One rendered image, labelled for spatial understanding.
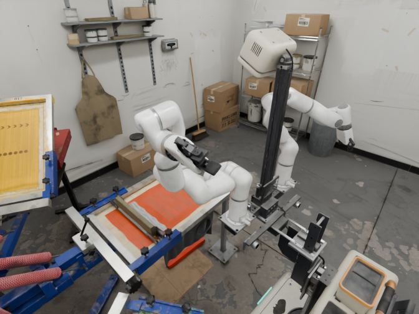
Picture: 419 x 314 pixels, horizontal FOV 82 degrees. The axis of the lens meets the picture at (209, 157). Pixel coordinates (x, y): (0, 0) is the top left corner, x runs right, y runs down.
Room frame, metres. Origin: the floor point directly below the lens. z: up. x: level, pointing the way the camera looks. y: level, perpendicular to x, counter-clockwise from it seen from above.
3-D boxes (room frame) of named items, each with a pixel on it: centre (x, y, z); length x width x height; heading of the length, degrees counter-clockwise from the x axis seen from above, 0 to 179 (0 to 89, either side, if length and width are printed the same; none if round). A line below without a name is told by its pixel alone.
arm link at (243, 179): (0.93, -0.15, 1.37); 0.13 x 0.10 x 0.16; 38
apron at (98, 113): (2.91, 1.42, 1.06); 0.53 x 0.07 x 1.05; 138
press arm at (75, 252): (0.78, 0.70, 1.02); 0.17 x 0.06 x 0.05; 138
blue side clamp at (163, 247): (0.83, 0.28, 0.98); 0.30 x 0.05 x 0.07; 138
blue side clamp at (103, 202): (1.20, 0.70, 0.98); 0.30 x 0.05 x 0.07; 138
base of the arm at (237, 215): (0.92, -0.16, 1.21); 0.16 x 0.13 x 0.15; 44
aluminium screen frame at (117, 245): (1.20, 0.33, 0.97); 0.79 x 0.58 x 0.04; 138
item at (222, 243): (1.54, -0.14, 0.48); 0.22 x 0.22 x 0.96; 48
